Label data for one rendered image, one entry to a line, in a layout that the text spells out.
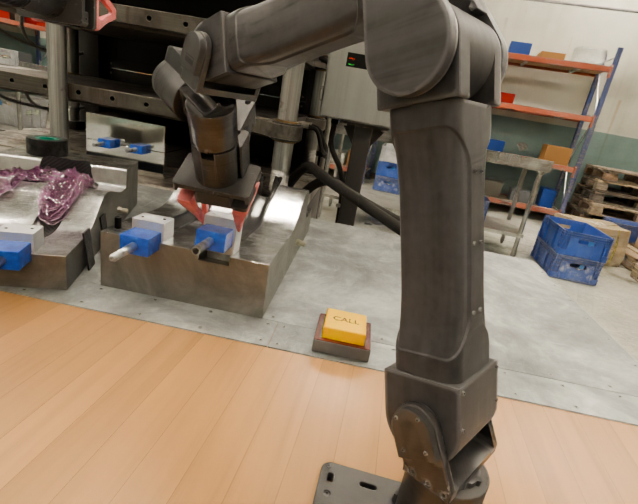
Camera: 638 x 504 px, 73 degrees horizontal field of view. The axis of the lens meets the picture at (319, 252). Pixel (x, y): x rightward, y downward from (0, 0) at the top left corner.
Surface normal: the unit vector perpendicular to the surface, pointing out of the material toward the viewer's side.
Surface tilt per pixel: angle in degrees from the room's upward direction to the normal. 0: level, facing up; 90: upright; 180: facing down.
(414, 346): 77
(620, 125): 90
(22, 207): 28
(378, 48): 90
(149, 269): 90
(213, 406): 0
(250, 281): 90
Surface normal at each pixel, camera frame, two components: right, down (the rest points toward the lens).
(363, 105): -0.12, 0.32
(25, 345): 0.16, -0.93
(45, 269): 0.18, 0.36
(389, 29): -0.69, 0.14
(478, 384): 0.72, 0.07
